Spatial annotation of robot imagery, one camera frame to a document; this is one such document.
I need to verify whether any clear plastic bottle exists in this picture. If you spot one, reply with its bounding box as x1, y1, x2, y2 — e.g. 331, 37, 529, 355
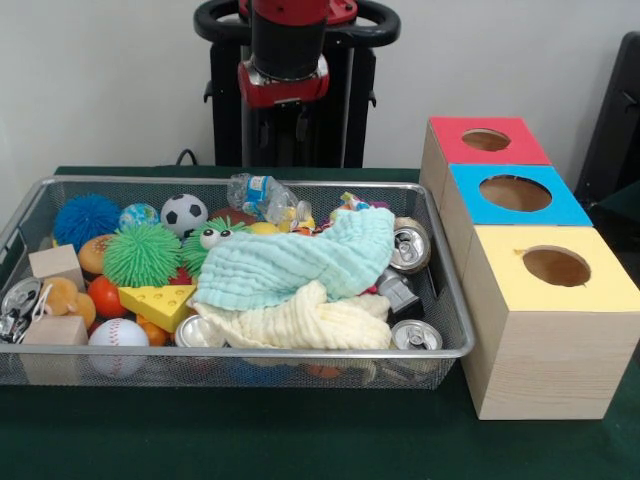
227, 172, 314, 226

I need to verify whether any green spiky ball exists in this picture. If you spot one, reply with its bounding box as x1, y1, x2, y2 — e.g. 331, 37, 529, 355
103, 223, 182, 289

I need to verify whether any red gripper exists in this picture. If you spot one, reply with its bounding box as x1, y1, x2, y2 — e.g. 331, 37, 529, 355
237, 55, 332, 149

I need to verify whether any wire mesh bin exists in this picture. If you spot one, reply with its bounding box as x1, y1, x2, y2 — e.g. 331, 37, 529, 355
0, 174, 476, 390

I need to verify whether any cream cloth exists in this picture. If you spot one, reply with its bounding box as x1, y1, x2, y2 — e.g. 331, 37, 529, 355
194, 279, 393, 350

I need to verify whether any dark green tablecloth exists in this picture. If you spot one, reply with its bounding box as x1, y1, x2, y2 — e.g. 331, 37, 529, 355
592, 180, 640, 239
0, 164, 640, 480

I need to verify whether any yellow cheese wedge toy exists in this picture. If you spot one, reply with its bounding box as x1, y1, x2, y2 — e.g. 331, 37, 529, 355
118, 283, 199, 334

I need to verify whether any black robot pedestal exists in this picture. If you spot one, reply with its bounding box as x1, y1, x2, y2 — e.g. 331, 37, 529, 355
193, 0, 401, 169

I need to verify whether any soccer ball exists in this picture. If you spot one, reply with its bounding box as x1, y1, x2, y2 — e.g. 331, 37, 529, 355
160, 193, 209, 239

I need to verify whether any crushed drink can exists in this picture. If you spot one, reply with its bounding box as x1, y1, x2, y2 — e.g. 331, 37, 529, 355
389, 217, 432, 275

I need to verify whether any silver drink can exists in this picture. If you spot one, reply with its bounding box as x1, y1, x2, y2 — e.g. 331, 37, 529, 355
174, 313, 227, 348
391, 318, 444, 351

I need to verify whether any blue spiky ball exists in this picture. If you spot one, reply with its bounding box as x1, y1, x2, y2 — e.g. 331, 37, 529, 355
53, 193, 123, 254

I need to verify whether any black chair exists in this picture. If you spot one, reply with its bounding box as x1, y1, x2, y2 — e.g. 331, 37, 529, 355
574, 30, 640, 201

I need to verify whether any mint green cloth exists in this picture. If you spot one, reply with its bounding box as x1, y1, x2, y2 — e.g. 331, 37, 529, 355
192, 207, 396, 309

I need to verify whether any wooden box with three holes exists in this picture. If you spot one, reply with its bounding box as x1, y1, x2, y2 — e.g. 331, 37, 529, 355
418, 116, 640, 421

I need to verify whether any green fuzzy monster toy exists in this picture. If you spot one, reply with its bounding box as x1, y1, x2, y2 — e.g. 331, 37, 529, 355
179, 218, 250, 279

